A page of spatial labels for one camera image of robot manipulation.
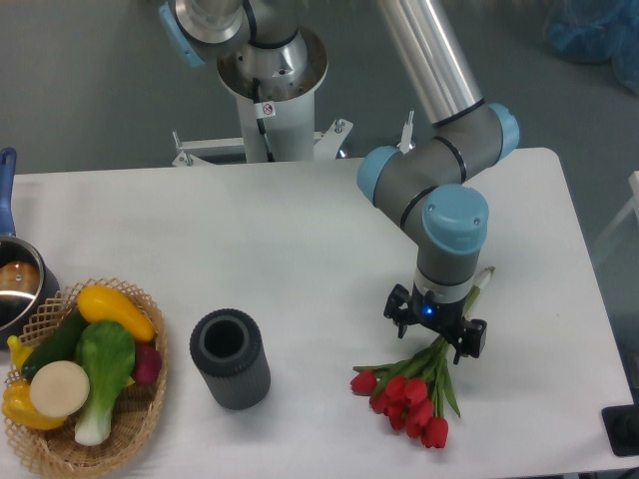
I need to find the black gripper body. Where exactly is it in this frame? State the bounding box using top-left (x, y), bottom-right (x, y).
top-left (407, 279), bottom-right (472, 344)

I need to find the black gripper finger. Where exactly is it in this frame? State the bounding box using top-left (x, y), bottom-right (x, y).
top-left (443, 318), bottom-right (487, 363)
top-left (383, 284), bottom-right (413, 338)

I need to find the red tulip bouquet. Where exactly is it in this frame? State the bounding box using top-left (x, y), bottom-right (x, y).
top-left (349, 265), bottom-right (497, 450)

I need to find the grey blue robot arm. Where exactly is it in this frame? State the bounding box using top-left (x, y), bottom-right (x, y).
top-left (159, 1), bottom-right (519, 358)

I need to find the black device at edge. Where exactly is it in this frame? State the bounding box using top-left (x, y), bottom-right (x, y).
top-left (601, 404), bottom-right (638, 457)

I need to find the dark grey ribbed vase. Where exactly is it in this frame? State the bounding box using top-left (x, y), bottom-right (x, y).
top-left (190, 308), bottom-right (271, 410)

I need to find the red radish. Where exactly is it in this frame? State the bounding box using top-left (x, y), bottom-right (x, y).
top-left (131, 343), bottom-right (162, 385)

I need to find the green bok choy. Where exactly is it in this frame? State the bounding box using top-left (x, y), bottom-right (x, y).
top-left (75, 320), bottom-right (136, 447)

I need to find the yellow squash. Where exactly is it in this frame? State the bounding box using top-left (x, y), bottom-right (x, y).
top-left (76, 284), bottom-right (156, 343)

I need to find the blue plastic bag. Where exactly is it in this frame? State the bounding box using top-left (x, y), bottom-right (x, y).
top-left (543, 1), bottom-right (638, 94)

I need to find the dark green cucumber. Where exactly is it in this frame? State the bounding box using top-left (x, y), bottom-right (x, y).
top-left (21, 309), bottom-right (89, 380)

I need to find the round beige slice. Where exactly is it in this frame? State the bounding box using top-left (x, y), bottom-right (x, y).
top-left (29, 360), bottom-right (90, 418)

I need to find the woven wicker basket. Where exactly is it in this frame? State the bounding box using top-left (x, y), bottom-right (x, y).
top-left (3, 277), bottom-right (169, 479)

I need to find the yellow banana tip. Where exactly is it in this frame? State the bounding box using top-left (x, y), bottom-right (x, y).
top-left (7, 335), bottom-right (33, 370)

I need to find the yellow bell pepper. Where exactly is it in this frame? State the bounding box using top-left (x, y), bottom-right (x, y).
top-left (1, 379), bottom-right (67, 431)

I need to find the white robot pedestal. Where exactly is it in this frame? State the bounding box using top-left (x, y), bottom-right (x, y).
top-left (173, 26), bottom-right (353, 167)

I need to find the white frame at right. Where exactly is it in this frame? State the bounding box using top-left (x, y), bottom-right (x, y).
top-left (594, 171), bottom-right (638, 254)

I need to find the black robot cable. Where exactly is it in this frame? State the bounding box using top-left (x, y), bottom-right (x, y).
top-left (241, 0), bottom-right (277, 163)

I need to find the blue handled saucepan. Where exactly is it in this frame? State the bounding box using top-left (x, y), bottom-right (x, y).
top-left (1, 147), bottom-right (59, 351)

